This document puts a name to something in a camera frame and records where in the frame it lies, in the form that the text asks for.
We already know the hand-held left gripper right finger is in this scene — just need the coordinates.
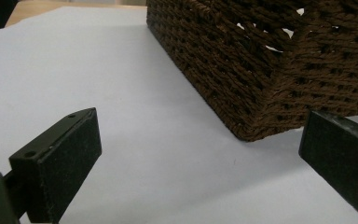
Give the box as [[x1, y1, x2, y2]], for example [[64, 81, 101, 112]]
[[298, 110, 358, 224]]

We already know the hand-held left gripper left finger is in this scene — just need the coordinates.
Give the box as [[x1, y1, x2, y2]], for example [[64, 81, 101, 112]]
[[3, 107, 103, 224]]

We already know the brown woven basket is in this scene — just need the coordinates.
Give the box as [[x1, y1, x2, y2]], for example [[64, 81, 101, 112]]
[[145, 0, 358, 143]]

